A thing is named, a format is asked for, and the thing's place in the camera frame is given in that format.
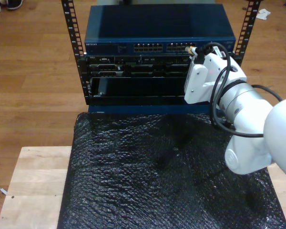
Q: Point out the black rack server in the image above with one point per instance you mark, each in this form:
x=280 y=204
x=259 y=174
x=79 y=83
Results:
x=138 y=66

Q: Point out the blue rack base unit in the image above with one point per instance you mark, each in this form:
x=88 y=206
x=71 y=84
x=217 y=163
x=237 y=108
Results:
x=133 y=109

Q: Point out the black bubble wrap mat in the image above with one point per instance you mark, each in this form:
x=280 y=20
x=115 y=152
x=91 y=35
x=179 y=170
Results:
x=133 y=179

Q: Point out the dark blue shoe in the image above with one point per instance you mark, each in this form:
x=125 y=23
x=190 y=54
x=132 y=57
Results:
x=15 y=4

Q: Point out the blue network switch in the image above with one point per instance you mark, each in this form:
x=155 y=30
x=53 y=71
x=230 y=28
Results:
x=145 y=21

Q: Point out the crumpled white paper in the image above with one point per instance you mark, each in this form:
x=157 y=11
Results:
x=263 y=14

